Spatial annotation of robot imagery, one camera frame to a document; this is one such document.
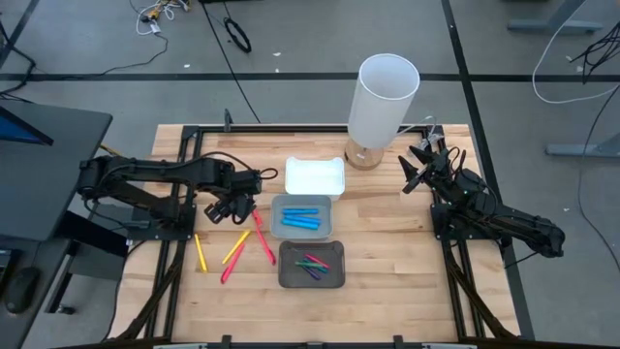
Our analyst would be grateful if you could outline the thin black floor cable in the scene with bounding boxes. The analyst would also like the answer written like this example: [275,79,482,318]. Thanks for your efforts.
[576,84,620,272]

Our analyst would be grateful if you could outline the thin red marker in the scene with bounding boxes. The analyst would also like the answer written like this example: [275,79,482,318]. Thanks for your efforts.
[255,226,278,267]

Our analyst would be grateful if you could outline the black aluminium table frame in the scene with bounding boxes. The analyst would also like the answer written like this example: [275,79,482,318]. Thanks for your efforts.
[108,123,522,349]

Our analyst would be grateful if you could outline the black computer mouse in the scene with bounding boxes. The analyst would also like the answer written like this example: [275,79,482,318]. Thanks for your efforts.
[3,266,42,315]

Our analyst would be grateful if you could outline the pinkish red marker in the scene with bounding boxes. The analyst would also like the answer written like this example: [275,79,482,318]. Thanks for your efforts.
[220,242,246,286]

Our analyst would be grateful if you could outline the black cable bundle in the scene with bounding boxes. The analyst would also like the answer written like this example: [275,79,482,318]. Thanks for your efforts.
[570,21,620,81]

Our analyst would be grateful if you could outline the grey plastic bin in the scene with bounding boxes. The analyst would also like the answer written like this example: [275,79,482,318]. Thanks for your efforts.
[269,194,334,242]

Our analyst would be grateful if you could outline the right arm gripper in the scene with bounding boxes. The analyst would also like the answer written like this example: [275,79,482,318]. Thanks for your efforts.
[397,144,466,198]

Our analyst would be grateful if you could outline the computer monitor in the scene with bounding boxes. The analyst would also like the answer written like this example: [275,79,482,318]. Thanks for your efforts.
[0,106,54,146]

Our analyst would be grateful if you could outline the grey desk foot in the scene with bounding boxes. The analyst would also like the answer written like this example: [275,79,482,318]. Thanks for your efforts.
[544,131,620,159]
[507,0,605,35]

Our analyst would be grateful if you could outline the long black floor cable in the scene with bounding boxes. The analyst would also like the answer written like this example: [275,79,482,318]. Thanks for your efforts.
[200,0,262,125]

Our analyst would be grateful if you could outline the white lamp cable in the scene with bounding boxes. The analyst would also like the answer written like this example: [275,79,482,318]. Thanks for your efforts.
[397,114,446,156]

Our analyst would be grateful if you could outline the coiled black cable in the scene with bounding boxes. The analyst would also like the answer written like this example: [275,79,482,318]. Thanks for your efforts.
[223,16,253,54]

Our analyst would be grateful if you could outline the white plastic bin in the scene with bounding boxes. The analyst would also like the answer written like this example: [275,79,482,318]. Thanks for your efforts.
[284,157,347,201]

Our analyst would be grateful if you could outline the pink marker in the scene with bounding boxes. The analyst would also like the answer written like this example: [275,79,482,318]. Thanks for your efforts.
[304,253,331,270]

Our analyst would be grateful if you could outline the white floor cable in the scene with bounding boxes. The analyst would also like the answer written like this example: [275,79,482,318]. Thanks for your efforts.
[531,0,620,106]

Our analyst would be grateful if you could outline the dark translucent plastic bin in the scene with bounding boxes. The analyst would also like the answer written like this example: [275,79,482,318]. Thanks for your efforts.
[277,239,347,290]

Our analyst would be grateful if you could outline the yellow cables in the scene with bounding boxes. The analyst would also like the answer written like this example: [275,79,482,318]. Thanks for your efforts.
[99,143,125,160]

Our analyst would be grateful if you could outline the yellow marker with clip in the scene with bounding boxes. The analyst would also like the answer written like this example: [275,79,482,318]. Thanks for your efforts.
[221,229,252,266]

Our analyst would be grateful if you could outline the black desk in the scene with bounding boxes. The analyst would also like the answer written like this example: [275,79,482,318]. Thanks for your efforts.
[0,99,113,349]

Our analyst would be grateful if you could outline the black keyboard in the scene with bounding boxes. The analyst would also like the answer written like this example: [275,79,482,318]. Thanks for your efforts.
[0,248,21,280]

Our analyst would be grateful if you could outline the white shade table lamp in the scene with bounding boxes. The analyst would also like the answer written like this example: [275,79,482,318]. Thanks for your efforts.
[343,52,421,172]

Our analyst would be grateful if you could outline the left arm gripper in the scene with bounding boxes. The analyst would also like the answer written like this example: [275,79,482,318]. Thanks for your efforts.
[202,192,258,226]

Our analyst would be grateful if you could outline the white and yellow cable bundle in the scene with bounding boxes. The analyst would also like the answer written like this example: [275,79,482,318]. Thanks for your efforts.
[134,0,191,36]

